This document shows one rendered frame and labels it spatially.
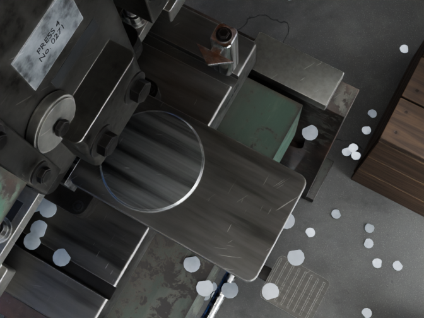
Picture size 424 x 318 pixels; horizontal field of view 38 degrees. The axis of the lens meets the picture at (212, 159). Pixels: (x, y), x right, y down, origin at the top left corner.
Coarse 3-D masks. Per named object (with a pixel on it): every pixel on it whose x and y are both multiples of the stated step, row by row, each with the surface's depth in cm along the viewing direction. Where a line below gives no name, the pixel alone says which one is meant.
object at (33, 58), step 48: (0, 0) 39; (48, 0) 44; (96, 0) 50; (0, 48) 41; (48, 48) 47; (96, 48) 55; (0, 96) 44; (48, 96) 50; (96, 96) 55; (144, 96) 59; (48, 144) 52; (96, 144) 57
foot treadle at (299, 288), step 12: (264, 264) 132; (276, 264) 130; (288, 264) 130; (264, 276) 131; (276, 276) 130; (288, 276) 129; (300, 276) 129; (312, 276) 129; (288, 288) 129; (300, 288) 129; (312, 288) 128; (324, 288) 128; (276, 300) 128; (288, 300) 128; (300, 300) 128; (312, 300) 128; (288, 312) 128; (300, 312) 127; (312, 312) 127
